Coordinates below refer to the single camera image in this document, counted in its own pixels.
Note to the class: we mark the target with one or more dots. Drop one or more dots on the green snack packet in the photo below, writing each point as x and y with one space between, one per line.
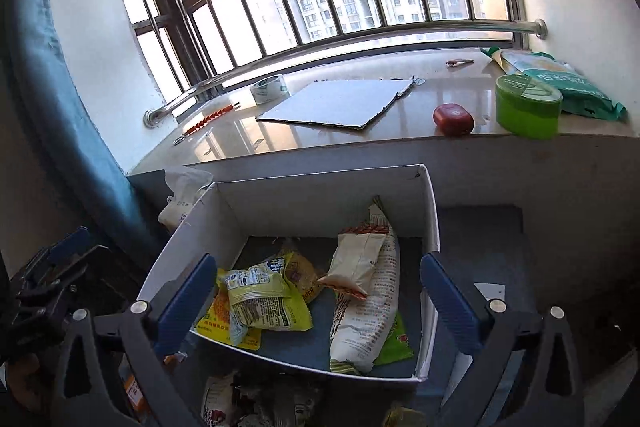
396 339

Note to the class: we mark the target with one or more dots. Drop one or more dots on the grey silver snack packet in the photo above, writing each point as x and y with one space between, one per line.
285 404

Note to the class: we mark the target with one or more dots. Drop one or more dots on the long white snack packet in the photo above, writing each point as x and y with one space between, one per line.
367 307

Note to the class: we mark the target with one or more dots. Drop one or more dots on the white tissue pack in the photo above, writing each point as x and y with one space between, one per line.
182 202

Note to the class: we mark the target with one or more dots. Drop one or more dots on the yellow-green snack packet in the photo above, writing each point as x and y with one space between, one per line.
265 299

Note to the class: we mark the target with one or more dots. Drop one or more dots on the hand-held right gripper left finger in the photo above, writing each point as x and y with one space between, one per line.
184 299

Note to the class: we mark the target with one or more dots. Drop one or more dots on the small beige snack packet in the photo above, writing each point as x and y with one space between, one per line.
352 264

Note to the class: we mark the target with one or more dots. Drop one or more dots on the red oval case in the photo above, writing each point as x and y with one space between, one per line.
453 119

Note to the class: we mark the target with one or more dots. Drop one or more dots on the pale yellow snack packet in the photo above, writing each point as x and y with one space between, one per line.
402 417

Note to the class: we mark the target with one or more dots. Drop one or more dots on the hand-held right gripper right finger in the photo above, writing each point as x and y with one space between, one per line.
450 302

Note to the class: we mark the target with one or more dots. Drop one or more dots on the green round container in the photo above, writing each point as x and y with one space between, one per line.
527 107

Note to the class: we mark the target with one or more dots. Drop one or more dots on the orange wall anchor strip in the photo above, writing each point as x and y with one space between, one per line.
209 119

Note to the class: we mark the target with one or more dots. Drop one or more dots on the small foil scrap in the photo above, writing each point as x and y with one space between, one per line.
418 80

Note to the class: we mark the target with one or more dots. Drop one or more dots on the yellow orange snack packet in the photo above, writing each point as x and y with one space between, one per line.
225 322

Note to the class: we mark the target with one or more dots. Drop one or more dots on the white cardboard box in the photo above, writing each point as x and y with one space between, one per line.
325 202

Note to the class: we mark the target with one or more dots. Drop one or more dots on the blue curtain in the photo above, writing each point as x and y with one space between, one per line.
60 107

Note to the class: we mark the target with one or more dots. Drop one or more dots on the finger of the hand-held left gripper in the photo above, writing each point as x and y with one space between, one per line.
70 245
40 294

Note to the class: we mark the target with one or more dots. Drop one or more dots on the flat cardboard sheet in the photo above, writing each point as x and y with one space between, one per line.
337 103

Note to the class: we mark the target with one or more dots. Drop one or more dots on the clear tape roll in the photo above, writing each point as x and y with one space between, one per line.
270 89

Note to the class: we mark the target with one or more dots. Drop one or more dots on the green white plastic bag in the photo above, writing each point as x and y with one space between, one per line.
560 82

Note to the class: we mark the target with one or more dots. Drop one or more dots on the yellow translucent snack packet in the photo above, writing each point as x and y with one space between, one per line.
302 272

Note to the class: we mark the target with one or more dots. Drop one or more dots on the small brown pen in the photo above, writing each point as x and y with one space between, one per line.
459 63

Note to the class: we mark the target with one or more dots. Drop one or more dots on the white red snack packet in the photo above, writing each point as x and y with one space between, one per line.
220 402

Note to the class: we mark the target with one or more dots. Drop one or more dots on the steel window guard rail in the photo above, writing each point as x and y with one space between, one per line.
350 38

